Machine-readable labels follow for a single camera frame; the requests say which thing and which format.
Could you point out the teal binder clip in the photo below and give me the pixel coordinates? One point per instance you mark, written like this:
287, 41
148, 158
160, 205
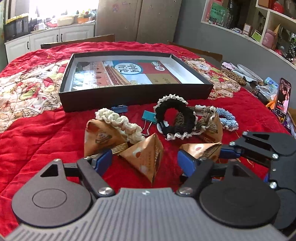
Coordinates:
149, 118

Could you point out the brown beige crochet scrunchie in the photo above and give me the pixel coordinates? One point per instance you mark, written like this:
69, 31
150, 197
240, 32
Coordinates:
204, 117

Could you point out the white hair clip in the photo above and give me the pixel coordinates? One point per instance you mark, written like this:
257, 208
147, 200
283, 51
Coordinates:
159, 128

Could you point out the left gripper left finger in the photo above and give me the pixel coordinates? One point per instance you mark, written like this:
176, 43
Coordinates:
90, 170

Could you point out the cream crochet scrunchie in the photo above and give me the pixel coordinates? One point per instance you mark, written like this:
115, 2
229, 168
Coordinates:
131, 132

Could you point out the black microwave oven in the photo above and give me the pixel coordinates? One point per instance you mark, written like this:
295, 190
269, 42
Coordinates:
16, 28

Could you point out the silver double-door refrigerator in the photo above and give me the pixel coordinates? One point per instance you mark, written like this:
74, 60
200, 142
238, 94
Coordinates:
142, 21

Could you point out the black white-trimmed scrunchie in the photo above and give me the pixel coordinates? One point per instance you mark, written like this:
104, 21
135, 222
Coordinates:
184, 121

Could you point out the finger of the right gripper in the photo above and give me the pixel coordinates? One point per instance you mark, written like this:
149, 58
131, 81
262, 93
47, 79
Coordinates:
230, 152

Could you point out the white wall shelf unit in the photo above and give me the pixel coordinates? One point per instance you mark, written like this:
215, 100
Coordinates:
251, 19

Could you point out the red patterned bed quilt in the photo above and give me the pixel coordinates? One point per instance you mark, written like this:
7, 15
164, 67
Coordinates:
31, 143

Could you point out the blue binder clip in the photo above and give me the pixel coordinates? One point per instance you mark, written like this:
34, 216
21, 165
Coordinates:
120, 109

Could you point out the light blue crochet scrunchie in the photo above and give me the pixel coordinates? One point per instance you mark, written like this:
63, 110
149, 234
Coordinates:
227, 119

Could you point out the white mug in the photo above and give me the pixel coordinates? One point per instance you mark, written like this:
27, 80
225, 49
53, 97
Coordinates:
39, 26

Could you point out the white plate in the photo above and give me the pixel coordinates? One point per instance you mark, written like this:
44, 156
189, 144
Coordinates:
249, 73

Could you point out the white kitchen cabinet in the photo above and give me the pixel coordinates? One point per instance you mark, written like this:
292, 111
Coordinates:
33, 41

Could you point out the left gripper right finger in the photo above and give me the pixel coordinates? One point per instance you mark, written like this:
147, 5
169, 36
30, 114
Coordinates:
199, 173

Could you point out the smartphone with lit screen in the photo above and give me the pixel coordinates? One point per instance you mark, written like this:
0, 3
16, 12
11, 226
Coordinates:
282, 99

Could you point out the white storage container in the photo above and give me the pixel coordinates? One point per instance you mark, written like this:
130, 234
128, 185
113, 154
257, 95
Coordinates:
65, 21

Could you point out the black shallow cardboard box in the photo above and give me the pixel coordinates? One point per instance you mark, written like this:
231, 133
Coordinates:
94, 80

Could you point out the brown pyramid packet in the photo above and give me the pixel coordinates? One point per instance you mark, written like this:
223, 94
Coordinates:
145, 156
206, 150
214, 133
100, 136

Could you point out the dark wooden chair back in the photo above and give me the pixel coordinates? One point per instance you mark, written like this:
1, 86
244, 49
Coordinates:
97, 39

